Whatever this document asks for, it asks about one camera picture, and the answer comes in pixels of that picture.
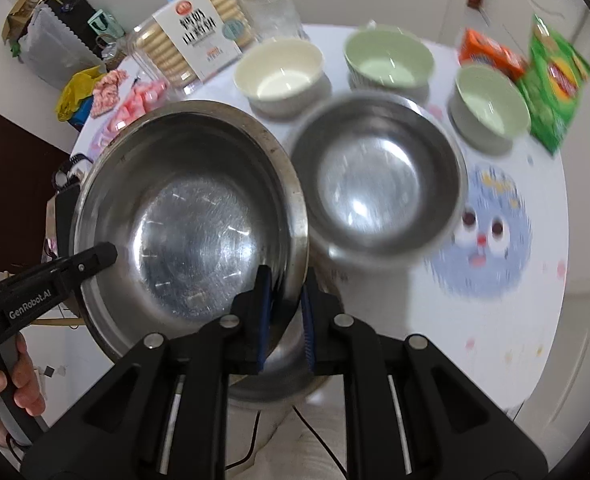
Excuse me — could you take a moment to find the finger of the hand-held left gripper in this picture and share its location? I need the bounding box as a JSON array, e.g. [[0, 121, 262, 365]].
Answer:
[[50, 241, 119, 286]]

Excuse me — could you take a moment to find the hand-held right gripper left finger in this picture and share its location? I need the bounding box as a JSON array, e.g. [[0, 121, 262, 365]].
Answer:
[[22, 265, 276, 480]]

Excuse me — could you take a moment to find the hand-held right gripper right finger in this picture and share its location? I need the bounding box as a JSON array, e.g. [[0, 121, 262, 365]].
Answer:
[[300, 267, 550, 480]]

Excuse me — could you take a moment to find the large steel bowl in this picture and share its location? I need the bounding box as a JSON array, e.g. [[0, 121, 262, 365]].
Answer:
[[69, 101, 336, 403]]

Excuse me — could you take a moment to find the green bowl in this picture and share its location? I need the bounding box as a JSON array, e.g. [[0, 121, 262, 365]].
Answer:
[[450, 64, 532, 153], [344, 25, 434, 96]]

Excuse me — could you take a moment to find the person's left hand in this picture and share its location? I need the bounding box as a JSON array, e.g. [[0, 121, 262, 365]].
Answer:
[[0, 332, 48, 448]]

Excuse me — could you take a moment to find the dark wooden cabinet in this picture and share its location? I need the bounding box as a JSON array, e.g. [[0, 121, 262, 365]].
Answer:
[[0, 97, 76, 261]]

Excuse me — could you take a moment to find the small steel bowl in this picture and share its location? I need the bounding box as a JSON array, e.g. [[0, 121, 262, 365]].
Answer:
[[287, 91, 468, 266]]

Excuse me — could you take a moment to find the pink snack bag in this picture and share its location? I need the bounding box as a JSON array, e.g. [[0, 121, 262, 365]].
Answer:
[[91, 69, 170, 148]]

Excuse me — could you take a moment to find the yellow plastic bag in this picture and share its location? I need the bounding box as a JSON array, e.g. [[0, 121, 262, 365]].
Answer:
[[56, 66, 106, 123]]

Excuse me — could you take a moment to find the printed cartoon tablecloth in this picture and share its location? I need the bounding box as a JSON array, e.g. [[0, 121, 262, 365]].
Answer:
[[70, 22, 570, 411]]

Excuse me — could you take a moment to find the translucent plastic storage bin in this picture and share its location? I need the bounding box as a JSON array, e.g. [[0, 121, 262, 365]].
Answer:
[[22, 7, 106, 78]]

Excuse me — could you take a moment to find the cream bowl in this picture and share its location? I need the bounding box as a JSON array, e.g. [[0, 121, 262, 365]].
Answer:
[[233, 37, 326, 118]]

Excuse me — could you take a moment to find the clear plastic biscuit box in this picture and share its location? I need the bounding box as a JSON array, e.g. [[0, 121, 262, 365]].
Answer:
[[127, 0, 258, 98]]

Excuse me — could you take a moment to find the brown paper bag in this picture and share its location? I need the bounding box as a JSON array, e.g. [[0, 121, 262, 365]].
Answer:
[[2, 0, 46, 43]]

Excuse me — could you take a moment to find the clear plastic cup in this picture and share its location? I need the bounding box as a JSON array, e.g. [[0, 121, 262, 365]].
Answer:
[[247, 0, 303, 43]]

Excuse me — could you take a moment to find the orange snack box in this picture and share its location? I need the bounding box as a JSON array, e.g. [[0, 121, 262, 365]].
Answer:
[[459, 28, 528, 81]]

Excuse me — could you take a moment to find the green chip bag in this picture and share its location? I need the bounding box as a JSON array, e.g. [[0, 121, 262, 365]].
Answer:
[[517, 15, 590, 156]]

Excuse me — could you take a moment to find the black cable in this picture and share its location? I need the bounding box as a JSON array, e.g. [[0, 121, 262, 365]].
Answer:
[[225, 405, 350, 480]]

